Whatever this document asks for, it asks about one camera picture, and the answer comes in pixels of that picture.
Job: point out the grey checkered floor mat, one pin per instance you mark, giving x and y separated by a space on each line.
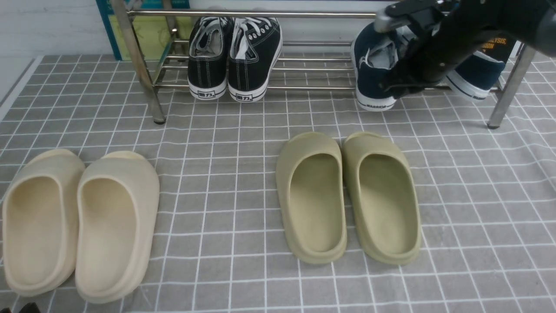
487 197

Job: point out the black left canvas sneaker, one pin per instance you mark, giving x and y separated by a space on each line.
209 45

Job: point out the navy canvas shoe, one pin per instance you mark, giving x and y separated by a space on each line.
474 78
373 54

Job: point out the black canvas sneaker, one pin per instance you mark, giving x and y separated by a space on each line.
255 48
209 45

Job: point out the black right canvas sneaker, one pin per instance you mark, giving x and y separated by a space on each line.
255 48

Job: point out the cream left slide sandal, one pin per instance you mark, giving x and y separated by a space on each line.
40 223

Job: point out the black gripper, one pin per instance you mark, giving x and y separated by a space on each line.
428 57

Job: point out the olive left slide sandal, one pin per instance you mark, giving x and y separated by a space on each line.
310 193

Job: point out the cream right slide sandal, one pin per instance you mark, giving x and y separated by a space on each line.
118 200

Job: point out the teal yellow poster board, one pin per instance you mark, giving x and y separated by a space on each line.
152 32

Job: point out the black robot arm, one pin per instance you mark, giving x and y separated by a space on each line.
474 22

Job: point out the black box orange text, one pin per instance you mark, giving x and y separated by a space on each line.
499 48

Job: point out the cream slide sandal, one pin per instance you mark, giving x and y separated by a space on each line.
118 200
40 223

